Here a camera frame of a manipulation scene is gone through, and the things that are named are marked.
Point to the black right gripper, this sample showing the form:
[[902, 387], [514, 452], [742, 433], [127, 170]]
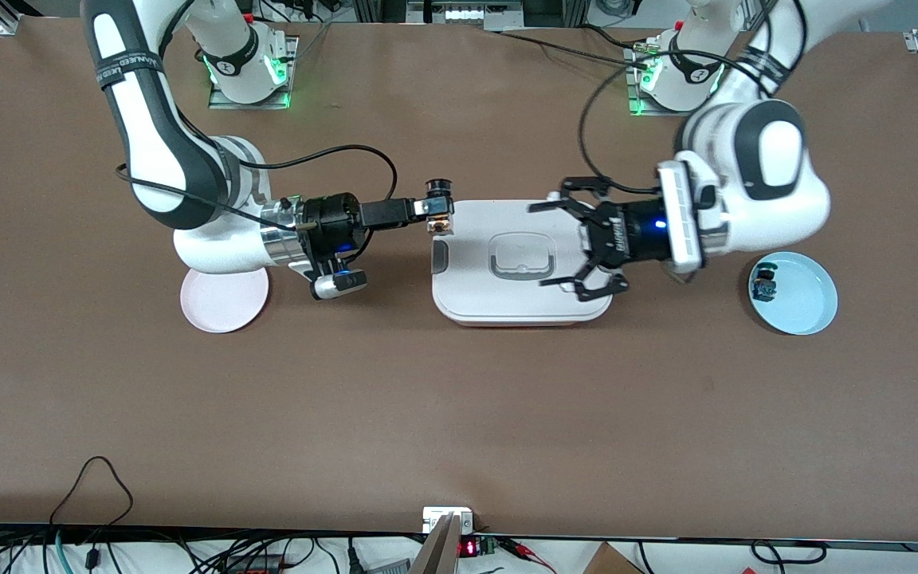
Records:
[[332, 221]]

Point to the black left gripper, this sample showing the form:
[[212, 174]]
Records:
[[625, 237]]

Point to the orange push-button switch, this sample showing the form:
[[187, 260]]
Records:
[[441, 225]]

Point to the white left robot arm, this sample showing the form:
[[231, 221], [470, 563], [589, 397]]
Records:
[[778, 151]]

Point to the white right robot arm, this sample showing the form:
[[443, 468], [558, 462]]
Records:
[[140, 104]]

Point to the white lunch box grey clasps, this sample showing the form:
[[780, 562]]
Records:
[[491, 295]]

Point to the pale pink round plate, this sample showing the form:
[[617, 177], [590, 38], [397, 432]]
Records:
[[224, 307]]

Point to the white labelled equipment box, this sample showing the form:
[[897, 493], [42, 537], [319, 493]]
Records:
[[467, 14]]

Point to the light blue round plate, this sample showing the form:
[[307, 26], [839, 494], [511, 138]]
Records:
[[806, 299]]

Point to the small white box device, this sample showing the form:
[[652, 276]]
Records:
[[435, 516]]

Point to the red black test lead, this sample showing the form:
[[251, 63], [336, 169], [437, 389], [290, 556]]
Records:
[[527, 552]]

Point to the brown cardboard piece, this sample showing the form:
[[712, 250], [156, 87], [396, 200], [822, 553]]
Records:
[[610, 562]]

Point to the red digit display board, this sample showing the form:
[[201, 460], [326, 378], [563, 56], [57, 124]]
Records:
[[468, 548]]

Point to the brown wooden wedge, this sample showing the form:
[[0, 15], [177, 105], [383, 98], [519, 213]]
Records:
[[439, 554]]

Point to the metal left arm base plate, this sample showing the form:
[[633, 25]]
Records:
[[690, 113]]

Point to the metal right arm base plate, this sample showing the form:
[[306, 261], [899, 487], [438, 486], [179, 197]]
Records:
[[224, 104]]

